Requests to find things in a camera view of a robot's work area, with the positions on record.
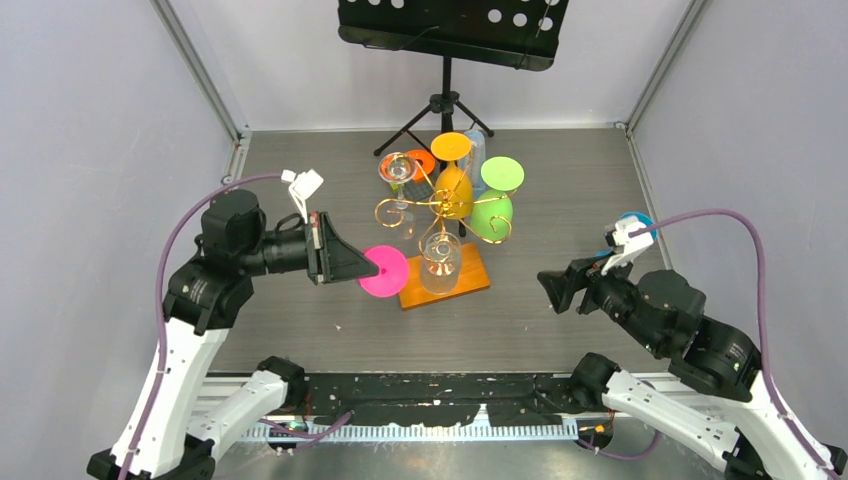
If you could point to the clear wine glass front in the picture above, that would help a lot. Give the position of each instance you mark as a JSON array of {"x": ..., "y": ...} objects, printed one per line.
[{"x": 440, "y": 263}]

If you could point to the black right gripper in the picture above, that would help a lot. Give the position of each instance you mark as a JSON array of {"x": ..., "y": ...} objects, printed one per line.
[{"x": 557, "y": 284}]

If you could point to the clear wine glass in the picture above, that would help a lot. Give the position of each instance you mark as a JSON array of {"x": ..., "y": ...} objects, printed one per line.
[
  {"x": 440, "y": 263},
  {"x": 397, "y": 169}
]

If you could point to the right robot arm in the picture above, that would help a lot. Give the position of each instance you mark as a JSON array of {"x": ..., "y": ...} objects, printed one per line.
[{"x": 751, "y": 438}]

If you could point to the clear wine glass back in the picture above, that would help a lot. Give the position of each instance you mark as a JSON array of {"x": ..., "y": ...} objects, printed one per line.
[{"x": 397, "y": 169}]

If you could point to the black music stand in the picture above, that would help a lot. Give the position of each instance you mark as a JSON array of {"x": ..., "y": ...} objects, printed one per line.
[{"x": 521, "y": 35}]

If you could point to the orange ring toy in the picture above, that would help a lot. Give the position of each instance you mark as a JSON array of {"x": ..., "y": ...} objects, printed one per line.
[{"x": 426, "y": 163}]

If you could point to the blue wine glass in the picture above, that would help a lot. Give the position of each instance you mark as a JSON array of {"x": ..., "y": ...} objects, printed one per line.
[{"x": 619, "y": 241}]

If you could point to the green wine glass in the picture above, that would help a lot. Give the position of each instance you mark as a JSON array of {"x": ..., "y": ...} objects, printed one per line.
[{"x": 492, "y": 213}]

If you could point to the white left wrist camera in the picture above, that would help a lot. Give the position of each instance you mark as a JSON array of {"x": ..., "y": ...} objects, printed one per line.
[{"x": 301, "y": 187}]

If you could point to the pink wine glass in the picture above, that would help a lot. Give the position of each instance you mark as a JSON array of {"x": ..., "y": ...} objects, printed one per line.
[{"x": 392, "y": 275}]

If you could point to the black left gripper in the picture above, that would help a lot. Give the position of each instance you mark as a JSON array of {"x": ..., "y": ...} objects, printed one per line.
[{"x": 342, "y": 261}]

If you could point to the orange wine glass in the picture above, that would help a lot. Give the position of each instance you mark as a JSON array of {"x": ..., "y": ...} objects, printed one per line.
[{"x": 454, "y": 179}]

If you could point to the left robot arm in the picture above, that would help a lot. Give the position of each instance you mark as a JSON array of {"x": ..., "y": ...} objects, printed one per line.
[{"x": 202, "y": 300}]

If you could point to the grey building plate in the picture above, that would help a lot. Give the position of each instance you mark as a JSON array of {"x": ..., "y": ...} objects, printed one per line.
[{"x": 412, "y": 190}]

